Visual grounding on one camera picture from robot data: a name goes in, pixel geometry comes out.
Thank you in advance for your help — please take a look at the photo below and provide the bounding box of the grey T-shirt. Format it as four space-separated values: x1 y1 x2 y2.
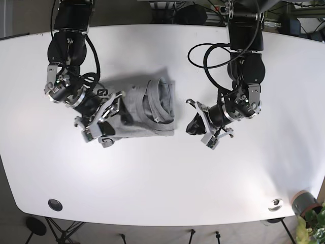
104 76 175 141

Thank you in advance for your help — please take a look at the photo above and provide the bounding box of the potted green plant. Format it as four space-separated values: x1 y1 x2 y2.
291 191 324 244

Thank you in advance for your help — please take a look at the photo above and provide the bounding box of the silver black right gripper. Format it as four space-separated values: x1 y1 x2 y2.
45 76 134 148

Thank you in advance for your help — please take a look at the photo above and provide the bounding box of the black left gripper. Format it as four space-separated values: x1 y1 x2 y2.
186 84 262 150

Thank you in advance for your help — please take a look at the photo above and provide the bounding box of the silver table grommet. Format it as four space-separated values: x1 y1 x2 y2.
268 198 283 212

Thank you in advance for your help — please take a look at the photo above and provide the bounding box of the black tripod stand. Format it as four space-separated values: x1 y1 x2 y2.
25 217 85 244

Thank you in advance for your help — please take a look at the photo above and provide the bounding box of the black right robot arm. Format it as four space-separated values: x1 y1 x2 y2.
44 1 133 147

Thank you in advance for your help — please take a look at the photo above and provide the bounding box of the black table grommet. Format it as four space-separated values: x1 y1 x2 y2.
48 199 63 211

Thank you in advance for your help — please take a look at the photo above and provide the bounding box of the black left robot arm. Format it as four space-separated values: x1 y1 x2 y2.
186 1 266 149

